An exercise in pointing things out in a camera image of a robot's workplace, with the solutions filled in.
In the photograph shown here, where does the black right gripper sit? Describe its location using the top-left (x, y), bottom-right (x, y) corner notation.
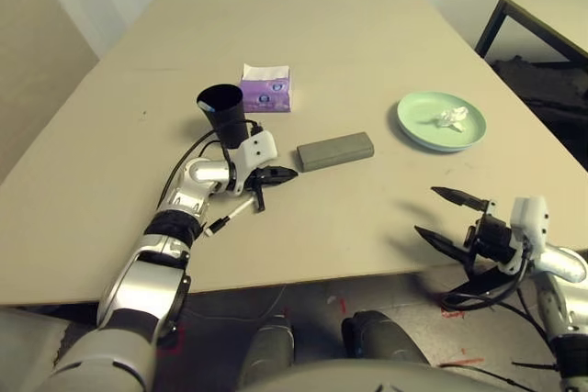
top-left (413, 185), bottom-right (521, 273)

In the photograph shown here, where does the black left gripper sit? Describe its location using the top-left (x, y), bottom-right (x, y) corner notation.
top-left (247, 165), bottom-right (300, 214)

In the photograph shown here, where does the white marker black cap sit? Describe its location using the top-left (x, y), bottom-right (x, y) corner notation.
top-left (205, 200), bottom-right (256, 238)

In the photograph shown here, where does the grey glasses case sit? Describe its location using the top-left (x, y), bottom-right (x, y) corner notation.
top-left (296, 131), bottom-right (376, 174)

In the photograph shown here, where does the white tissue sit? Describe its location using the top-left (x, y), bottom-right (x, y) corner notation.
top-left (434, 106), bottom-right (469, 132)

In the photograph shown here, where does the light green plastic plate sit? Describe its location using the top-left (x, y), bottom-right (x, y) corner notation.
top-left (396, 91), bottom-right (487, 153)

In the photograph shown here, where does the black metal table leg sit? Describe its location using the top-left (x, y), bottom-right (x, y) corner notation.
top-left (447, 267), bottom-right (509, 299)

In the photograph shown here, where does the black tapered cup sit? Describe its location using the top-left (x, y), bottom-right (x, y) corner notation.
top-left (196, 83), bottom-right (252, 151)

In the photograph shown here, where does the purple tissue pack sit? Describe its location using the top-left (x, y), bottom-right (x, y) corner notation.
top-left (239, 62), bottom-right (294, 114)

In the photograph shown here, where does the grey robot right leg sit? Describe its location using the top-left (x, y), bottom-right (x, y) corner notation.
top-left (340, 310), bottom-right (431, 368)

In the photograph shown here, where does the grey robot leg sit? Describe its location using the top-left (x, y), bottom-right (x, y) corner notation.
top-left (340, 310), bottom-right (431, 368)
top-left (238, 313), bottom-right (295, 392)

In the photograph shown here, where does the grey robot left leg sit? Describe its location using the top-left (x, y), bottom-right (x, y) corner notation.
top-left (238, 313), bottom-right (295, 392)

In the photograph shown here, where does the grey robot torso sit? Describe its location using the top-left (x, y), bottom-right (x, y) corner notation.
top-left (256, 359), bottom-right (566, 392)

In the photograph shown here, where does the black framed side table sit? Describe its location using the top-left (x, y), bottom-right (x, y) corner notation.
top-left (474, 0), bottom-right (588, 73)

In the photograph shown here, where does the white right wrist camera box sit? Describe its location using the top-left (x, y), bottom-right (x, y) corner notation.
top-left (504, 196), bottom-right (551, 274)

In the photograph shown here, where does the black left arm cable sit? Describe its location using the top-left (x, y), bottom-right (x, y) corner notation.
top-left (158, 118), bottom-right (264, 209)

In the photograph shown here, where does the thin white floor cable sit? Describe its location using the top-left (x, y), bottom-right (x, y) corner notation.
top-left (183, 286), bottom-right (287, 322)

